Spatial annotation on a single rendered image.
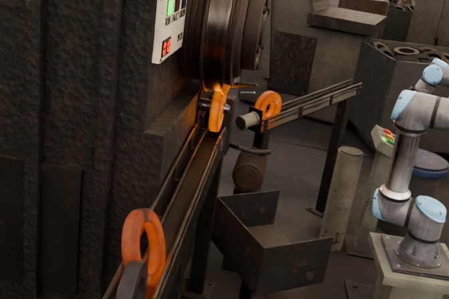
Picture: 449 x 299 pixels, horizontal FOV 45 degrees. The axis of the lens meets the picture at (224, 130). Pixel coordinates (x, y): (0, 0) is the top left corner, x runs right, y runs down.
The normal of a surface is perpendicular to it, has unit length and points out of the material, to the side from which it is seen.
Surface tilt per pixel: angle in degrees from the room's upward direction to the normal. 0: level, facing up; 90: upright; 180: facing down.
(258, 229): 5
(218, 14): 77
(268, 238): 5
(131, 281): 23
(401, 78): 90
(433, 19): 90
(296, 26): 90
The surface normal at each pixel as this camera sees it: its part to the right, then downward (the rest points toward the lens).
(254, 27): -0.13, 0.14
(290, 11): -0.39, 0.27
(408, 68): 0.11, 0.36
